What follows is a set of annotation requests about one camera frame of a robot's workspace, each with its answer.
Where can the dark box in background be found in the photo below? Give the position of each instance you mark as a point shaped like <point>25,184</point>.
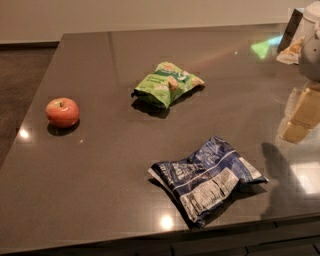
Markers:
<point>291,29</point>

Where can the white cylindrical container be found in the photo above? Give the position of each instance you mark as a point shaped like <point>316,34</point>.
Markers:
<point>311,18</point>

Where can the green snack bag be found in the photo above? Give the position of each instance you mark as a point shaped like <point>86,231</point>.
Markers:
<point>165,85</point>

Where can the blue chip bag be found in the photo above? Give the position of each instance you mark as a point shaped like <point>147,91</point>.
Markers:
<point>201,182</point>

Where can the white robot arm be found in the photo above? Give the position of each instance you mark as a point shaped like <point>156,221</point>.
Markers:
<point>309,66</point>

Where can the red apple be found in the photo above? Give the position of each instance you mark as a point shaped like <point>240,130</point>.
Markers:
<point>62,112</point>

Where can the yellow ribbed gripper finger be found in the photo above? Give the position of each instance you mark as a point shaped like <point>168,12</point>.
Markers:
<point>304,116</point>

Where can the crumpled snack wrapper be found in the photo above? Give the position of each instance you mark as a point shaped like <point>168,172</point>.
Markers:
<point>290,55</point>

